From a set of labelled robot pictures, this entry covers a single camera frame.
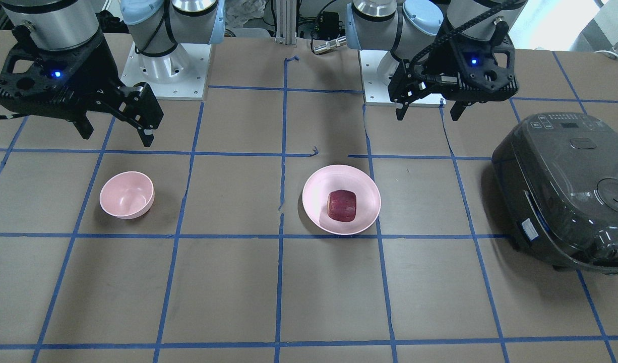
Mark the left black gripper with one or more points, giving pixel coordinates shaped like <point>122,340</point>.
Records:
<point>424,68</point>

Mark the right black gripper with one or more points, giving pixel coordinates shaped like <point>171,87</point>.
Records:
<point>100,72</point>

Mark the red apple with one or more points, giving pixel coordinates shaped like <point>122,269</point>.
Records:
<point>342,205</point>

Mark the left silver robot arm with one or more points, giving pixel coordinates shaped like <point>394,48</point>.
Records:
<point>409,30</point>

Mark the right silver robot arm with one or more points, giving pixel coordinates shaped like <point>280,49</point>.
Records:
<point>157,27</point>

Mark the small pink bowl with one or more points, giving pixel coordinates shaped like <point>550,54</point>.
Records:
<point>127,195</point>

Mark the pink plate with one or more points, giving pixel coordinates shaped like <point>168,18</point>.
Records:
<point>334,177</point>

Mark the dark grey rice cooker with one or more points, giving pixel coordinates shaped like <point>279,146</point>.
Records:
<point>558,174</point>

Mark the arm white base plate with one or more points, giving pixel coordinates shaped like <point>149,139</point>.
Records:
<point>376,69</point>
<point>188,80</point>

